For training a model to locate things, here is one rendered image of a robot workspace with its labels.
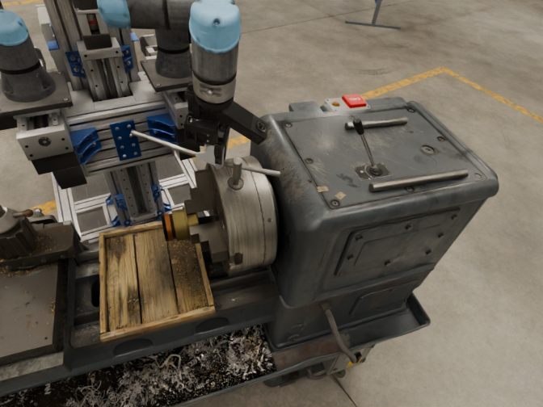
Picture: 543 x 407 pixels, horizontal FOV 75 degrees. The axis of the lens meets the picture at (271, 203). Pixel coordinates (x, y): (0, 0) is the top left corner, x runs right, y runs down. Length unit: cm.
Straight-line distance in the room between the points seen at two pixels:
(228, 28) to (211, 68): 7
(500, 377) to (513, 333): 31
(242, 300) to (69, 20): 111
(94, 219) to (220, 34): 182
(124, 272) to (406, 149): 90
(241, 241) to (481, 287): 198
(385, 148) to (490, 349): 160
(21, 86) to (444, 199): 128
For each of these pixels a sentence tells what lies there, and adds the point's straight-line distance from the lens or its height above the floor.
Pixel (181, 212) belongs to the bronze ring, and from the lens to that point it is 96.
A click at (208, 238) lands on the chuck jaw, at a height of 111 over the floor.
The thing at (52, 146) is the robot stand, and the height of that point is 106.
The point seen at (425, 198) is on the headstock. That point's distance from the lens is 95.
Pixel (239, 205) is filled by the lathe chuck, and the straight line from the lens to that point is 85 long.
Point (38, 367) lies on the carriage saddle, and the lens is 106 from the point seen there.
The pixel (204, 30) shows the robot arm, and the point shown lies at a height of 163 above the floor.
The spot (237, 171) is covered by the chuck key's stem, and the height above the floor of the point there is 129.
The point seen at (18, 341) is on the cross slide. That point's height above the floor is 97.
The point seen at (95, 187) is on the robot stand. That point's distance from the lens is 245.
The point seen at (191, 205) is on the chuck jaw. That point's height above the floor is 113.
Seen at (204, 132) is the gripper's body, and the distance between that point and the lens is 71.
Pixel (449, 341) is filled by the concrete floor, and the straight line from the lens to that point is 230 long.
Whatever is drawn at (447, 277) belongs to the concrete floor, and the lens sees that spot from 253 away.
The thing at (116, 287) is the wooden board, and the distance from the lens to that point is 115.
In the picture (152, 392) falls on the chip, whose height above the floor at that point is 58.
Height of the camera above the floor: 184
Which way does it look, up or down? 47 degrees down
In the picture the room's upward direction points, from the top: 8 degrees clockwise
